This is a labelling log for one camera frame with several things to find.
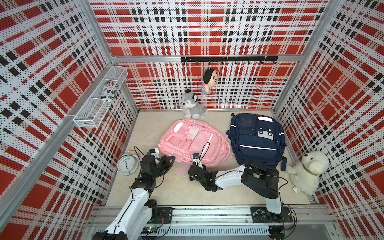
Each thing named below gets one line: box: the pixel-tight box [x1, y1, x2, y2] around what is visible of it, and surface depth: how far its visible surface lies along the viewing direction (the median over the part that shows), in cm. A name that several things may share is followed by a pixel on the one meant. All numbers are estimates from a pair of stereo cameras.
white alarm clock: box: [115, 149, 140, 176], surface depth 89 cm
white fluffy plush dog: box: [286, 150, 329, 195], surface depth 78 cm
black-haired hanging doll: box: [201, 68, 218, 94], surface depth 94 cm
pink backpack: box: [158, 118, 234, 174], surface depth 95 cm
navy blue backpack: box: [226, 113, 287, 171], surface depth 103 cm
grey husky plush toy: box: [181, 88, 208, 119], surface depth 107 cm
